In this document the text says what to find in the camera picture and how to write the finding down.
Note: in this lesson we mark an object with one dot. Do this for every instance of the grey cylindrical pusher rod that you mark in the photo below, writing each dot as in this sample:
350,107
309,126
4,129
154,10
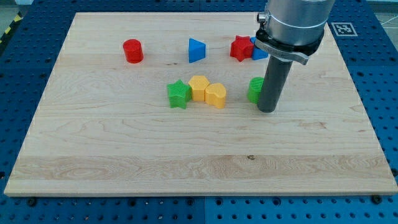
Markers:
274,80

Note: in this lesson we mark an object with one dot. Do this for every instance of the green cylinder block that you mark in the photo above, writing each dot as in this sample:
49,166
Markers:
254,89

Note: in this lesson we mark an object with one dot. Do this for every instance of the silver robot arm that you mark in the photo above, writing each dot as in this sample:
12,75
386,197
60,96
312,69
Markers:
289,31

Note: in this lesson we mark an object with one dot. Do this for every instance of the yellow heart block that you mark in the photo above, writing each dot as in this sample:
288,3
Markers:
215,94

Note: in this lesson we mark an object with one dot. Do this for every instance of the blue cube block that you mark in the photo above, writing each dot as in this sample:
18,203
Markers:
257,53

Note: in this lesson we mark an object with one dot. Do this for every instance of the red star block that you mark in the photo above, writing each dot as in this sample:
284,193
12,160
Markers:
241,48

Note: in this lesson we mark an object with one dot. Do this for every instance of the fiducial marker tag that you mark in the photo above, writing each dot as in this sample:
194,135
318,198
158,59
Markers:
344,29

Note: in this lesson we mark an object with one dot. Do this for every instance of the yellow hexagon block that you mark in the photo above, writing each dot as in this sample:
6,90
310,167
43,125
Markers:
198,84

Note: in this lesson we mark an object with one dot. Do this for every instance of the blue triangle block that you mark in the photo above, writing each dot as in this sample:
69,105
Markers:
196,50

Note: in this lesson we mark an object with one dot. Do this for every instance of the green star block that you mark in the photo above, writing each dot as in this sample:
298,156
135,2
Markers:
179,94

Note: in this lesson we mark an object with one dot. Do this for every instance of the wooden board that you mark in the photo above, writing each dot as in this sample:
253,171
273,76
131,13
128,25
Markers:
104,127

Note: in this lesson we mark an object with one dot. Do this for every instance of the red cylinder block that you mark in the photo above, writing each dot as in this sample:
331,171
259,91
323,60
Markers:
133,51

